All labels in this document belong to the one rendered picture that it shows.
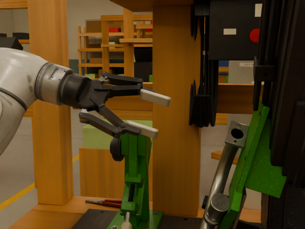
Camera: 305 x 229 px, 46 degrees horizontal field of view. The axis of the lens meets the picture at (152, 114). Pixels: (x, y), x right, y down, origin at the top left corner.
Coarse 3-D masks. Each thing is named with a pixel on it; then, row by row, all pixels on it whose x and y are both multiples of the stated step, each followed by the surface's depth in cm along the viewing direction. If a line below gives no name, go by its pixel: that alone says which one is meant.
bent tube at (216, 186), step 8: (232, 128) 76; (240, 128) 76; (248, 128) 76; (232, 136) 75; (240, 136) 78; (232, 144) 74; (240, 144) 74; (224, 152) 81; (232, 152) 79; (224, 160) 82; (232, 160) 82; (224, 168) 83; (216, 176) 84; (224, 176) 83; (216, 184) 83; (224, 184) 83; (216, 192) 82; (208, 200) 81; (208, 224) 77
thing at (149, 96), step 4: (140, 92) 82; (144, 92) 81; (148, 92) 81; (152, 92) 81; (140, 96) 83; (144, 96) 83; (148, 96) 82; (152, 96) 82; (156, 96) 81; (160, 96) 81; (164, 96) 81; (148, 100) 84; (152, 100) 83; (156, 100) 82; (160, 100) 82; (164, 100) 81; (168, 100) 81; (160, 104) 83; (164, 104) 83; (168, 104) 82
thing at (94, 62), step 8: (80, 32) 1050; (112, 32) 1026; (120, 32) 1021; (136, 32) 1012; (80, 40) 1052; (80, 48) 1054; (88, 48) 1049; (96, 48) 1044; (112, 48) 1034; (120, 48) 1029; (80, 56) 1058; (80, 64) 1059; (88, 64) 1057; (96, 64) 1051; (112, 64) 1041; (120, 64) 1036; (80, 72) 1065; (112, 72) 1059
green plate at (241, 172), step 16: (256, 112) 72; (256, 128) 66; (256, 144) 66; (240, 160) 75; (256, 160) 68; (240, 176) 68; (256, 176) 68; (272, 176) 68; (240, 192) 68; (272, 192) 68
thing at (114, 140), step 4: (112, 140) 97; (116, 140) 94; (112, 144) 94; (116, 144) 94; (120, 144) 95; (112, 148) 94; (116, 148) 94; (120, 148) 95; (112, 152) 94; (116, 152) 94; (120, 152) 95; (112, 156) 95; (116, 156) 94; (120, 156) 95; (116, 160) 96; (120, 160) 97
